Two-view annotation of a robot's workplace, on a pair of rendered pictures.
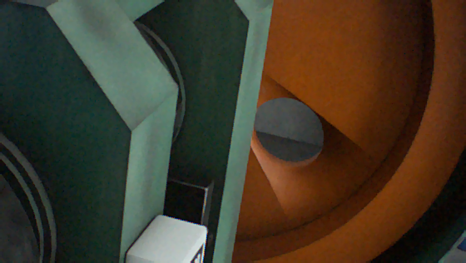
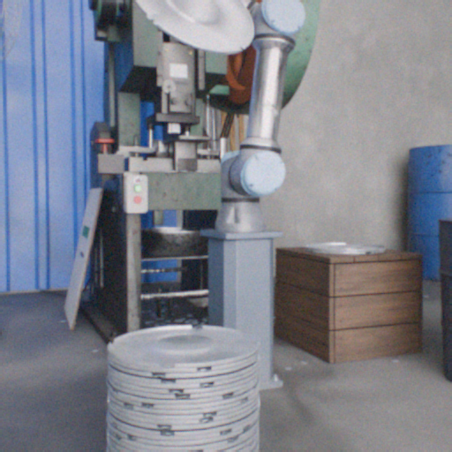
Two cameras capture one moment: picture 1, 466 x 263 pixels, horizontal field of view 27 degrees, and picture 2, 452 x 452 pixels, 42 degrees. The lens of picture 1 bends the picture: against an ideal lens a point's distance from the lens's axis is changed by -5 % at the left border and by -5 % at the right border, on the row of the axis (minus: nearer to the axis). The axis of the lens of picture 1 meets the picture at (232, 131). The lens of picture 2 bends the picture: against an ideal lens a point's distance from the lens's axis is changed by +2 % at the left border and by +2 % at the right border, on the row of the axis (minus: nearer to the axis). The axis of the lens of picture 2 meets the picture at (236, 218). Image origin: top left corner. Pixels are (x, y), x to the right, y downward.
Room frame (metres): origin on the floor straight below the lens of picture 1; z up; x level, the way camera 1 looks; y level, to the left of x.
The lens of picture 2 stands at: (-0.40, -2.01, 0.55)
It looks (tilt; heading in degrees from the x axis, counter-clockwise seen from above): 2 degrees down; 55
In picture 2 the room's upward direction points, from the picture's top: straight up
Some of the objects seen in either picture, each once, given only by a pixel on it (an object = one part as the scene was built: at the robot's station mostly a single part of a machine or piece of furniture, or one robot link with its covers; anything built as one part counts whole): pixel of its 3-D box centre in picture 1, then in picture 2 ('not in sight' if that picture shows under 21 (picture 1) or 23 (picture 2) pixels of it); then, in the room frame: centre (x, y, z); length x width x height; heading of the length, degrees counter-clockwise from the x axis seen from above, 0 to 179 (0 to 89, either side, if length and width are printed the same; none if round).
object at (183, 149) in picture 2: not in sight; (185, 154); (0.77, -0.02, 0.72); 0.25 x 0.14 x 0.14; 78
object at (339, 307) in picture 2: not in sight; (344, 297); (1.17, -0.51, 0.18); 0.40 x 0.38 x 0.35; 77
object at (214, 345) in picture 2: not in sight; (184, 343); (0.16, -1.05, 0.26); 0.29 x 0.29 x 0.01
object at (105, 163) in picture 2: not in sight; (109, 178); (0.45, -0.01, 0.62); 0.10 x 0.06 x 0.20; 168
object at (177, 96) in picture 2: not in sight; (175, 79); (0.80, 0.11, 1.04); 0.17 x 0.15 x 0.30; 78
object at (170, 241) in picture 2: not in sight; (173, 241); (0.81, 0.15, 0.36); 0.34 x 0.34 x 0.10
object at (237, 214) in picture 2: not in sight; (240, 214); (0.59, -0.64, 0.50); 0.15 x 0.15 x 0.10
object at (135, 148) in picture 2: not in sight; (133, 146); (0.64, 0.18, 0.76); 0.17 x 0.06 x 0.10; 168
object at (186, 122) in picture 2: not in sight; (172, 123); (0.81, 0.15, 0.86); 0.20 x 0.16 x 0.05; 168
